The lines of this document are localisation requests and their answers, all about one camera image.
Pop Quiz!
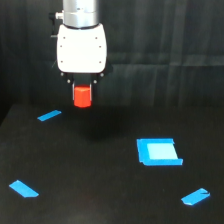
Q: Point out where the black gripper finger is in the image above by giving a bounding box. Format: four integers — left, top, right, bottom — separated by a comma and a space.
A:
72, 83, 75, 101
90, 82, 97, 100

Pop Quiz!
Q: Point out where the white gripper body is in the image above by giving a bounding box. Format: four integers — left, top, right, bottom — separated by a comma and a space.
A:
56, 23, 113, 84

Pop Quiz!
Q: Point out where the red hexagonal block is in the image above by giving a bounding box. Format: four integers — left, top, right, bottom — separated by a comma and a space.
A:
74, 86, 91, 108

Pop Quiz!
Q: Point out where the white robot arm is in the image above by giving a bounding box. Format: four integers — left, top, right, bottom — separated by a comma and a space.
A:
49, 0, 113, 108

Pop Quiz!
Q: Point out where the blue tape strip top left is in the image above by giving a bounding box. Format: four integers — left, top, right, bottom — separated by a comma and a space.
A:
37, 110, 62, 122

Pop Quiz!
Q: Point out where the blue tape strip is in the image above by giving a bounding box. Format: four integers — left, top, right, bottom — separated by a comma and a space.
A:
181, 188, 210, 206
9, 180, 38, 198
37, 110, 62, 122

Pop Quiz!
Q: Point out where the black backdrop curtain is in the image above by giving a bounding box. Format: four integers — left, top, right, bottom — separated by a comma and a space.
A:
0, 0, 224, 121

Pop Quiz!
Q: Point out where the blue tape strip bottom left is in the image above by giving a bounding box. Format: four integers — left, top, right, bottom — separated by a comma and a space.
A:
9, 180, 38, 198

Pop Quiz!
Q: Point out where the blue tape strip bottom right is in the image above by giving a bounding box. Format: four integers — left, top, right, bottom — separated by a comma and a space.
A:
181, 188, 210, 206

